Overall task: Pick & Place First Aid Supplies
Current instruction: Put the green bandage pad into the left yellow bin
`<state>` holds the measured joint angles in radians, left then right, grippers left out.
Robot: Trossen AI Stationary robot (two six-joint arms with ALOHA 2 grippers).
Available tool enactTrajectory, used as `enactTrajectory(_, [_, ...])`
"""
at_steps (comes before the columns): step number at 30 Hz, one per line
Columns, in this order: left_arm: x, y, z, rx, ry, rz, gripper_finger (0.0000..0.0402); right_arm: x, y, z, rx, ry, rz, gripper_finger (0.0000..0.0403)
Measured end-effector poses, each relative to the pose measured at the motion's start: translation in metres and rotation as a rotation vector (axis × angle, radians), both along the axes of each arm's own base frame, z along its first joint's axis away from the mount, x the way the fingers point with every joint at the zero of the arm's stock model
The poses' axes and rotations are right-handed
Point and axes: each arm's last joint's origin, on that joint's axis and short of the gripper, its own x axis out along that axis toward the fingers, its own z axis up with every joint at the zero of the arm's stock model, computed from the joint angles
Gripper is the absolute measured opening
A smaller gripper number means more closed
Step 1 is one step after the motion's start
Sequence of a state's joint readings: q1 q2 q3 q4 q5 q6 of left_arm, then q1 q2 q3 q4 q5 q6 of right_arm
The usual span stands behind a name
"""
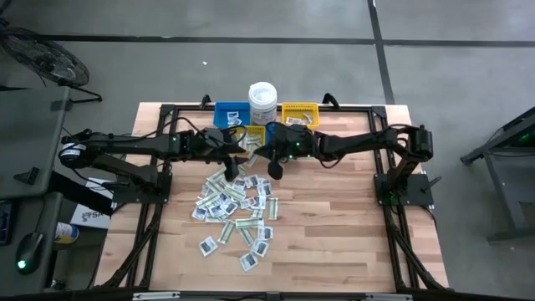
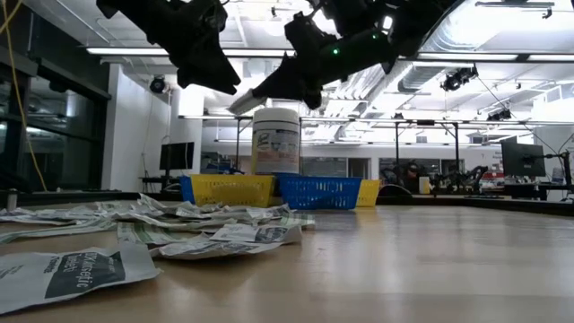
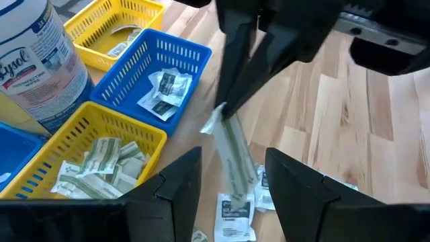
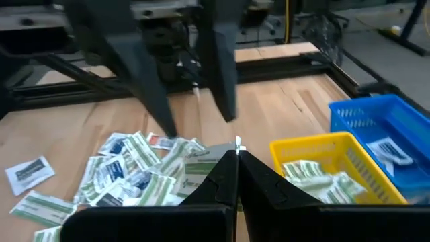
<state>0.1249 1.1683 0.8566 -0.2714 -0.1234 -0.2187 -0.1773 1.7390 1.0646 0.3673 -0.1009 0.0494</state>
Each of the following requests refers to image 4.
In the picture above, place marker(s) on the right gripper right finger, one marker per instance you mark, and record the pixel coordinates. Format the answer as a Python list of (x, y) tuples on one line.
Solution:
[(262, 188)]

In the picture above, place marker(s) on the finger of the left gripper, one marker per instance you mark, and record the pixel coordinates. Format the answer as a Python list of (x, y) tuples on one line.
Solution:
[(144, 77), (220, 74)]

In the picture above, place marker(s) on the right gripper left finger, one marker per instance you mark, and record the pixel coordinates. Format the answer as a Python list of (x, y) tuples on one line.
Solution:
[(221, 188)]

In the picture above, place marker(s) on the white packet with red print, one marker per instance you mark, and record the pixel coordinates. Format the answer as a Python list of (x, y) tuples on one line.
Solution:
[(159, 141)]

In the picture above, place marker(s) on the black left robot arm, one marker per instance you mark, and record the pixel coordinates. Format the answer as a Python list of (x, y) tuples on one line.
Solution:
[(164, 43)]

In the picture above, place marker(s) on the black office chair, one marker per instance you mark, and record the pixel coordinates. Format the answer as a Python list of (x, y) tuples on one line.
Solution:
[(260, 17)]

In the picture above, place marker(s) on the yellow plastic basket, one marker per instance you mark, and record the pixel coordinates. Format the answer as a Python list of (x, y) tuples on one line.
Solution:
[(336, 144)]

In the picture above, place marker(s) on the grey desk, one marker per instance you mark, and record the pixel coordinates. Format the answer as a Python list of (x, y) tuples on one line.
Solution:
[(40, 17)]

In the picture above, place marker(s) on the blue plastic basket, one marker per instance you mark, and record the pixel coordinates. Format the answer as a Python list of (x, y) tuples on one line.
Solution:
[(386, 114)]

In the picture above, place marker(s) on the black floor stand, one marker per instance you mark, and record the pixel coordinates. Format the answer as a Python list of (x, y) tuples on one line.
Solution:
[(411, 23)]

